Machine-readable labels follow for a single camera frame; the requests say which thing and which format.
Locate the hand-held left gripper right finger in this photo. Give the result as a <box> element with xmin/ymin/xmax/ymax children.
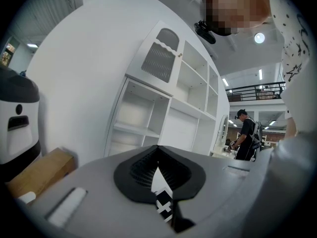
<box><xmin>158</xmin><ymin>145</ymin><xmax>256</xmax><ymax>233</ymax></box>

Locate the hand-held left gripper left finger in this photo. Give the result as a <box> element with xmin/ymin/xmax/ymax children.
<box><xmin>32</xmin><ymin>144</ymin><xmax>174</xmax><ymax>238</ymax></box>

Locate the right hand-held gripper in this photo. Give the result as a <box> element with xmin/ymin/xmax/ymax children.
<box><xmin>155</xmin><ymin>186</ymin><xmax>173</xmax><ymax>223</ymax></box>

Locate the person's right forearm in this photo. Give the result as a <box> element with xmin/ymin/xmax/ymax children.
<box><xmin>284</xmin><ymin>117</ymin><xmax>298</xmax><ymax>140</ymax></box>

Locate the white desk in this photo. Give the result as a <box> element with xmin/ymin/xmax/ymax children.
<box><xmin>151</xmin><ymin>169</ymin><xmax>162</xmax><ymax>192</ymax></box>

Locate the white ornate vanity with mirror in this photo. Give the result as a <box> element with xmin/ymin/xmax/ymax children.
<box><xmin>210</xmin><ymin>114</ymin><xmax>238</xmax><ymax>158</ymax></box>

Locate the brown cardboard box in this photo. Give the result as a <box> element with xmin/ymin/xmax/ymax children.
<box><xmin>4</xmin><ymin>147</ymin><xmax>76</xmax><ymax>203</ymax></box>

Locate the white flat stick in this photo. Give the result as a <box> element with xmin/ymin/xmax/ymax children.
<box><xmin>18</xmin><ymin>191</ymin><xmax>37</xmax><ymax>204</ymax></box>

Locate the black metal railing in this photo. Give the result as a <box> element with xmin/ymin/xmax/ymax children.
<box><xmin>226</xmin><ymin>81</ymin><xmax>285</xmax><ymax>103</ymax></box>

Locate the white shelf cabinet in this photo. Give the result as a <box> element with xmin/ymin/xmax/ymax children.
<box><xmin>104</xmin><ymin>20</ymin><xmax>220</xmax><ymax>158</ymax></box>

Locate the white and black robot machine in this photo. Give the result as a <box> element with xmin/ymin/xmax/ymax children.
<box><xmin>0</xmin><ymin>65</ymin><xmax>42</xmax><ymax>180</ymax></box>

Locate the person's white dotted shirt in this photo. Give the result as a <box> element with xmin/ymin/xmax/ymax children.
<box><xmin>268</xmin><ymin>0</ymin><xmax>313</xmax><ymax>120</ymax></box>

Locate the person's head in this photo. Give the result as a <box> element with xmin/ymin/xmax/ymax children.
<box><xmin>202</xmin><ymin>0</ymin><xmax>272</xmax><ymax>36</ymax></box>

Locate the black head-worn camera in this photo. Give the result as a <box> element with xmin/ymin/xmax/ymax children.
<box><xmin>194</xmin><ymin>20</ymin><xmax>216</xmax><ymax>44</ymax></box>

